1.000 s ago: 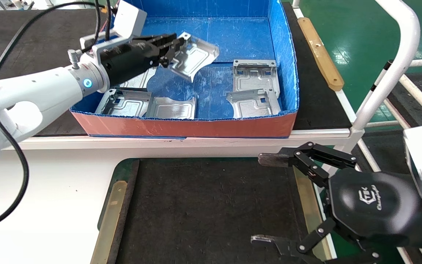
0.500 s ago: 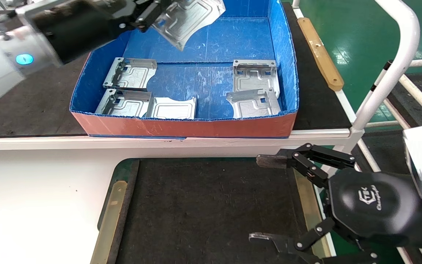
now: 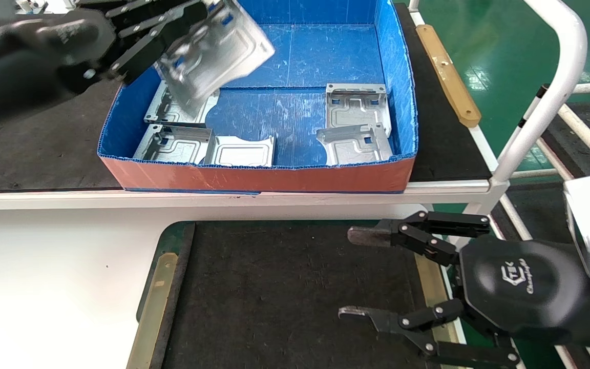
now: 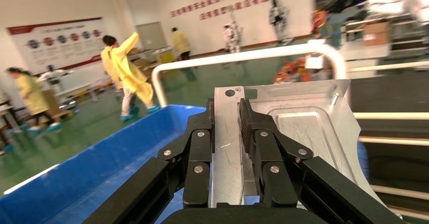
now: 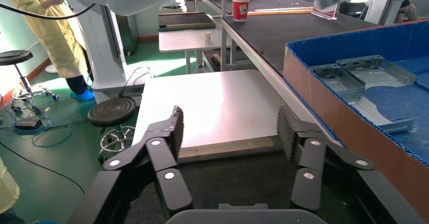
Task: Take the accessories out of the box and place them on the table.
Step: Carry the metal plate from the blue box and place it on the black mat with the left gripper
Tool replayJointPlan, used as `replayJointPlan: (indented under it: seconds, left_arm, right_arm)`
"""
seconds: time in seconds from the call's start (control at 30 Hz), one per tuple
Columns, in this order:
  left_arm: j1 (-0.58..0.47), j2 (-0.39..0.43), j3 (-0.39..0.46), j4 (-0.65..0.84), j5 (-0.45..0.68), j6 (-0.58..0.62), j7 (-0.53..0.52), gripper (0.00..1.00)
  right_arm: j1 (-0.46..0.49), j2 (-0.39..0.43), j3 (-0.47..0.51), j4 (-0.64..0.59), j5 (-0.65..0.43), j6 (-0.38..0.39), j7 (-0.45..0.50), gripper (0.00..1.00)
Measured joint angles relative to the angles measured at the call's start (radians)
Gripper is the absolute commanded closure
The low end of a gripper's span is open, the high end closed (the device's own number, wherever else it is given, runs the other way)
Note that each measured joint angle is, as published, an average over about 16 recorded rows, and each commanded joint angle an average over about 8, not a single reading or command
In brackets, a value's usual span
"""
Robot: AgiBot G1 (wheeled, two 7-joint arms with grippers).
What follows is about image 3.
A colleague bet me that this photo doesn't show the tan wooden edge strip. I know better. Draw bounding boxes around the tan wooden edge strip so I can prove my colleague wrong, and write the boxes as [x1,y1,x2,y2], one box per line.
[416,24,482,129]
[409,233,466,365]
[127,252,179,369]

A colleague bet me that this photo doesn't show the blue orange corrugated plastic box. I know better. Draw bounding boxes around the blue orange corrugated plastic box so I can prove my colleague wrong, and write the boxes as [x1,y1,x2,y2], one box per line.
[97,0,419,194]

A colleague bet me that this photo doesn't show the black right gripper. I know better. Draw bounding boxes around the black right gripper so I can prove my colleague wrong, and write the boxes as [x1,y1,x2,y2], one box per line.
[338,210,590,369]

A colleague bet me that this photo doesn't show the white table rim beam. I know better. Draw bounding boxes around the white table rim beam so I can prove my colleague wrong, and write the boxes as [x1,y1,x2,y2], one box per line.
[0,179,511,212]

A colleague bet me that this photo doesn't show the white rod black caps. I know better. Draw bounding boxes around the white rod black caps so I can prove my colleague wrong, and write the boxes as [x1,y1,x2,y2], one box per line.
[518,84,551,129]

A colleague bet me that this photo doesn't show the silver stamped metal bracket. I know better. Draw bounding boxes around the silver stamped metal bracket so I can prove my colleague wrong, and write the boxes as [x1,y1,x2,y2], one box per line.
[316,124,394,167]
[325,84,392,137]
[132,125,215,165]
[154,0,276,118]
[144,82,221,128]
[204,135,276,168]

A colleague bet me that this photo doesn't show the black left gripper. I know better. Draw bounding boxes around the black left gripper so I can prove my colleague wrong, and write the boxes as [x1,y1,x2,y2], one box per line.
[0,0,211,135]

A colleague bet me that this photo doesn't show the grey background equipment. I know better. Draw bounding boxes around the grey background equipment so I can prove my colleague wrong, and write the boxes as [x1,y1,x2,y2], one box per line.
[14,0,50,14]

